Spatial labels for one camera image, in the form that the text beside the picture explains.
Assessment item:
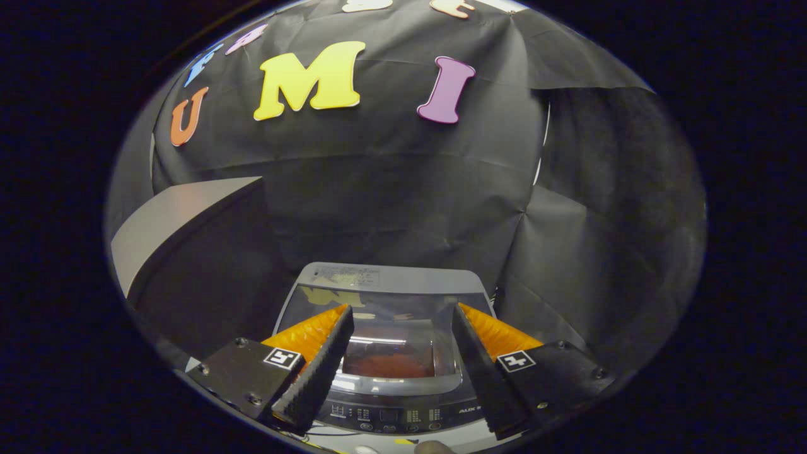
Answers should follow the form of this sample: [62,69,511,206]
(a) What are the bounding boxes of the grey cabinet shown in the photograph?
[110,177,297,373]

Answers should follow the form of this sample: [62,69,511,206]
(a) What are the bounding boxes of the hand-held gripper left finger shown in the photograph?
[186,303,355,434]

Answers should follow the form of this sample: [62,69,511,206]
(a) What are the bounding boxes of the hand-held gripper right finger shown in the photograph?
[451,303,615,441]

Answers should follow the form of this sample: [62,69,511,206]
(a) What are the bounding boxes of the grey washing machine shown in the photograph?
[272,262,505,436]

